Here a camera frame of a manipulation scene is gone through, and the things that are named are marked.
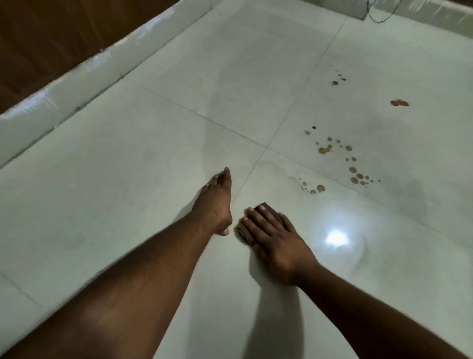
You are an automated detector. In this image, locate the dark brown wooden panel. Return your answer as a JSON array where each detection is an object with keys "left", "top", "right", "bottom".
[{"left": 0, "top": 0, "right": 182, "bottom": 115}]

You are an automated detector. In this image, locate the dark brown scrubbing sponge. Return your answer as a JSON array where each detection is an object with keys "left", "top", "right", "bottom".
[{"left": 236, "top": 202, "right": 278, "bottom": 247}]

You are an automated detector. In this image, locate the person's left forearm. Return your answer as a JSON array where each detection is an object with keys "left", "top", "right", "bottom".
[{"left": 0, "top": 216, "right": 217, "bottom": 359}]

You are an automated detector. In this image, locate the person's right hand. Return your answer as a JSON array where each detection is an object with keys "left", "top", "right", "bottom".
[{"left": 240, "top": 205, "right": 321, "bottom": 286}]

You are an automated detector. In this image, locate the black cable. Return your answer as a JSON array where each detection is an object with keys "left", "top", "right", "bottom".
[{"left": 366, "top": 0, "right": 404, "bottom": 24}]

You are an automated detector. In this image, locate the person's right forearm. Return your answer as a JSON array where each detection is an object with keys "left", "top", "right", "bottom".
[{"left": 292, "top": 263, "right": 470, "bottom": 359}]

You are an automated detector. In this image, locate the person's left hand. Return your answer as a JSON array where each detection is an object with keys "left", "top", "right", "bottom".
[{"left": 191, "top": 167, "right": 234, "bottom": 237}]

